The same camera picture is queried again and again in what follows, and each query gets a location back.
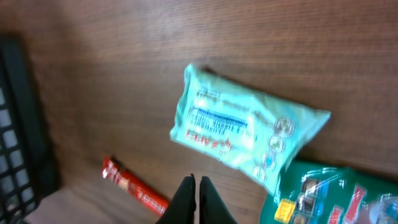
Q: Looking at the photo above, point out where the red white package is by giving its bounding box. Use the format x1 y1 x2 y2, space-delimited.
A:
102 157 169 216

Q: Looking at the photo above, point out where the light green wipes packet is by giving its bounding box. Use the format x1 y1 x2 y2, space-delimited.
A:
170 64 331 195

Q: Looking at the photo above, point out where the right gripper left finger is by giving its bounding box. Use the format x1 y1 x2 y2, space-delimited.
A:
156 174 197 224

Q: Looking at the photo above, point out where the grey plastic mesh basket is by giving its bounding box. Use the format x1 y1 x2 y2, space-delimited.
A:
1 35 60 223

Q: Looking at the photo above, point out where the green 3M gloves package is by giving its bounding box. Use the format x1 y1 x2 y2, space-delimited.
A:
259 160 397 224

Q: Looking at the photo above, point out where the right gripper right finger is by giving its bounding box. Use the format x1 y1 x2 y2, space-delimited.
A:
199 176 237 224

